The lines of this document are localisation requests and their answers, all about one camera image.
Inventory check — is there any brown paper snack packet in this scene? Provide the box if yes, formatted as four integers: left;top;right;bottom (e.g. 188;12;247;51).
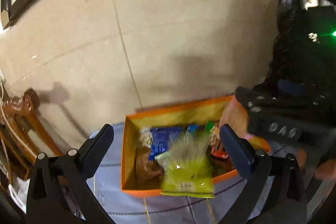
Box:
134;147;164;190

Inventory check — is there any carved wooden furniture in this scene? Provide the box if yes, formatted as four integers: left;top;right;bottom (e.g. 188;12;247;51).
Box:
1;88;64;184

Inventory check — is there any red snack packet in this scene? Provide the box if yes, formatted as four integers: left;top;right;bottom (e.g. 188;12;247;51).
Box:
210;147;228;161

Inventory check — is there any green yellow snack bag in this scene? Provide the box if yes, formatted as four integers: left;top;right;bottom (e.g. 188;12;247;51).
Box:
154;131;215;198

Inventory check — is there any orange cardboard snack box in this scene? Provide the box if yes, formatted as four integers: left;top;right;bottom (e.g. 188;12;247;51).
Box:
121;96;271;198

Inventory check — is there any blue snack packet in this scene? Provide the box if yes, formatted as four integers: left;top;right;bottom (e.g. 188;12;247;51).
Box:
148;126;183;161

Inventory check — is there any blue cloth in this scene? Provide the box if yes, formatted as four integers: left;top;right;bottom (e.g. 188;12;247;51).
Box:
60;121;316;224

